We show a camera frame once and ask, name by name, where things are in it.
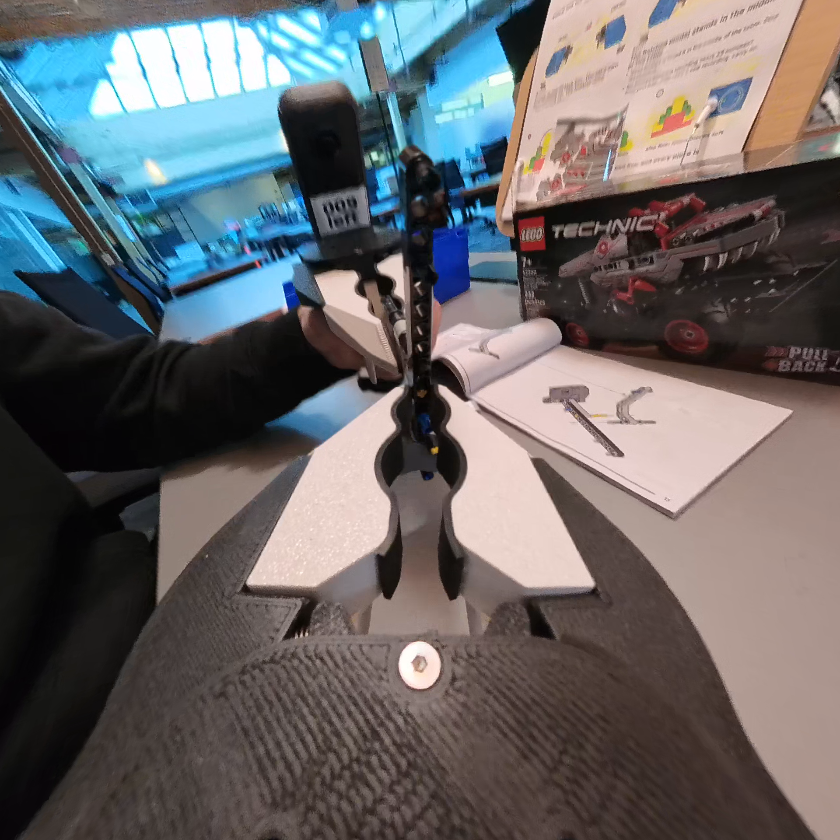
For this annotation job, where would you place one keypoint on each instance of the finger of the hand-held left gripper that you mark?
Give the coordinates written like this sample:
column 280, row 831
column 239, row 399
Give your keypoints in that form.
column 358, row 328

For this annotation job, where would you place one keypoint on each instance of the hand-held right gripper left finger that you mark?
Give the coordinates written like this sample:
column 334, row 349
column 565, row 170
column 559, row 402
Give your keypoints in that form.
column 321, row 518

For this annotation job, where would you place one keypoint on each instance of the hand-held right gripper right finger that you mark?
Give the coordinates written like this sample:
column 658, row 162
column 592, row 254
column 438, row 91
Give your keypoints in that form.
column 518, row 525

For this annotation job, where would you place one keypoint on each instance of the long black toy beam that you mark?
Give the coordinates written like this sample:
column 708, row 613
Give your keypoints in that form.
column 420, row 295

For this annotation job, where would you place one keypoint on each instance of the white instruction booklet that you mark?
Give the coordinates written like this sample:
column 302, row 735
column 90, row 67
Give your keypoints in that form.
column 656, row 426

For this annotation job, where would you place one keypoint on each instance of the person's left forearm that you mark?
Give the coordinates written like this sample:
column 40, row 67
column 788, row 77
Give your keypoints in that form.
column 197, row 380

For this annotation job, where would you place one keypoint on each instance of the person's left hand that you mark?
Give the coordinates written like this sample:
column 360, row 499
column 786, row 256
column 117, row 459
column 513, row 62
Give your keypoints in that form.
column 321, row 338

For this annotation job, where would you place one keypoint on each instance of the sign on pole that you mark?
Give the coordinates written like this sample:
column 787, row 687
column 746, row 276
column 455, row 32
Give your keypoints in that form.
column 373, row 62

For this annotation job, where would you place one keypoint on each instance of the blue plastic bin with tag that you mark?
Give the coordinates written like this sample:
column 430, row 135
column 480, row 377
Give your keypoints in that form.
column 453, row 262

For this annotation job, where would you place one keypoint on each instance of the black monitor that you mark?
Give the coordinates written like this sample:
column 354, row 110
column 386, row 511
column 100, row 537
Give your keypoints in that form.
column 522, row 33

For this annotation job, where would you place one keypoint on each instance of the person's body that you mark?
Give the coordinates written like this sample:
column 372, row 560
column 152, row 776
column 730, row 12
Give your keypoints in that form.
column 52, row 590

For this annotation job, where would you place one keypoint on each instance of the dark blue office chair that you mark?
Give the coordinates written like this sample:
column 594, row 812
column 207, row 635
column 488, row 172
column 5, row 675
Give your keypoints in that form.
column 79, row 298

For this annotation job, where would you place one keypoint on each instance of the black toy set box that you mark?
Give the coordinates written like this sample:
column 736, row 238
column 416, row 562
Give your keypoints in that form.
column 689, row 282

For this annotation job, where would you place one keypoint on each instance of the printed instruction poster board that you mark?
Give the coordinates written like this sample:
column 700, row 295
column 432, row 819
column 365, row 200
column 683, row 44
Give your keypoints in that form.
column 794, row 79

